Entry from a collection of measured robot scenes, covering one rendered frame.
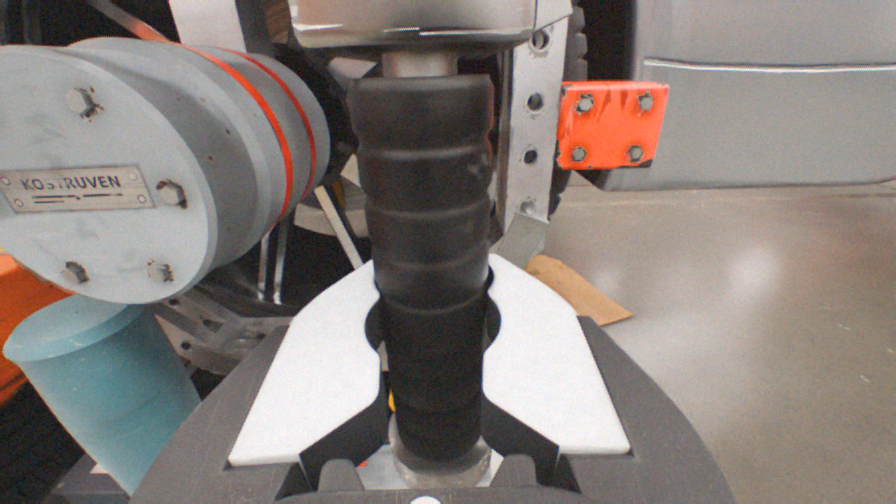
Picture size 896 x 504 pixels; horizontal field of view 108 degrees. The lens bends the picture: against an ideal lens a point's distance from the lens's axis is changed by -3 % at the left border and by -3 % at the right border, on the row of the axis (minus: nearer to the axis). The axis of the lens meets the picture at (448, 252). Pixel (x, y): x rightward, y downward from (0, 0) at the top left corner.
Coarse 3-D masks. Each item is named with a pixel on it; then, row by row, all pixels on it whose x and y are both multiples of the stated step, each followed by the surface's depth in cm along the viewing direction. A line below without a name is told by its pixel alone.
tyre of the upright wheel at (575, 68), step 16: (16, 0) 30; (576, 0) 32; (16, 16) 31; (576, 16) 32; (0, 32) 31; (16, 32) 31; (576, 32) 33; (576, 48) 33; (576, 64) 34; (576, 80) 34; (560, 176) 39; (560, 192) 40; (224, 304) 46; (240, 304) 47
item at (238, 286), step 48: (48, 0) 31; (96, 0) 32; (144, 0) 41; (288, 48) 34; (336, 96) 40; (336, 144) 43; (288, 240) 45; (336, 240) 65; (240, 288) 47; (288, 288) 50
